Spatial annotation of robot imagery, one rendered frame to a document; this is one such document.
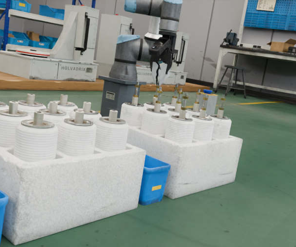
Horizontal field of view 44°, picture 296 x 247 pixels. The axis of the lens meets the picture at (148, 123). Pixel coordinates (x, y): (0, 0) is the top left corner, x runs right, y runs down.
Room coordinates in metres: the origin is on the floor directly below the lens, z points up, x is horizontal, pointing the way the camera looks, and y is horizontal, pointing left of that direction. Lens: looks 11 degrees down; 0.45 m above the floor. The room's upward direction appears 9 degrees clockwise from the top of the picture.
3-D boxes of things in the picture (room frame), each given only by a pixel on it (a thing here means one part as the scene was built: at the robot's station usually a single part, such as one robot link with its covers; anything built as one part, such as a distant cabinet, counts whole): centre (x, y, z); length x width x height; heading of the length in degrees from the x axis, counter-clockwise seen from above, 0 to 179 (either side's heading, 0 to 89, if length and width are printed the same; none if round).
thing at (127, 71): (1.96, 0.17, 0.35); 0.15 x 0.15 x 0.10
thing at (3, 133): (0.91, 0.34, 0.16); 0.10 x 0.10 x 0.18
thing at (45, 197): (1.00, 0.27, 0.09); 0.39 x 0.39 x 0.18; 49
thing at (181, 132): (1.24, -0.11, 0.16); 0.10 x 0.10 x 0.18
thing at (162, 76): (1.50, -0.04, 0.38); 0.06 x 0.03 x 0.09; 153
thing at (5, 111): (0.91, 0.34, 0.25); 0.08 x 0.08 x 0.01
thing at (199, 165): (1.41, -0.10, 0.09); 0.39 x 0.39 x 0.18; 48
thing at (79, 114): (0.93, 0.18, 0.26); 0.02 x 0.02 x 0.03
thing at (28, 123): (0.84, 0.25, 0.25); 0.08 x 0.08 x 0.01
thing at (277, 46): (6.01, -1.91, 0.87); 0.40 x 0.30 x 0.23; 41
